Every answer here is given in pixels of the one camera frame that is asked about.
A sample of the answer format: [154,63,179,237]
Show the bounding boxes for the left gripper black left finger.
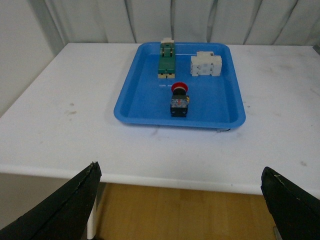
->
[0,162,102,240]

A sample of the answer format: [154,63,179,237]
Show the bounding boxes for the white curtain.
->
[29,0,320,53]

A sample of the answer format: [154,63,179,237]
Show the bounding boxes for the red emergency stop button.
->
[170,82,190,118]

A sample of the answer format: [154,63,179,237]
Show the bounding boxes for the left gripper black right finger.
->
[261,166,320,240]

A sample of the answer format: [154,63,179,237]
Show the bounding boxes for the white circuit breaker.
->
[190,51,223,77]

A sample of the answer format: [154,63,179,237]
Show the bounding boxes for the green knife switch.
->
[157,37,176,79]

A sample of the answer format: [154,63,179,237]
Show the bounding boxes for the white table leg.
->
[85,183,106,240]

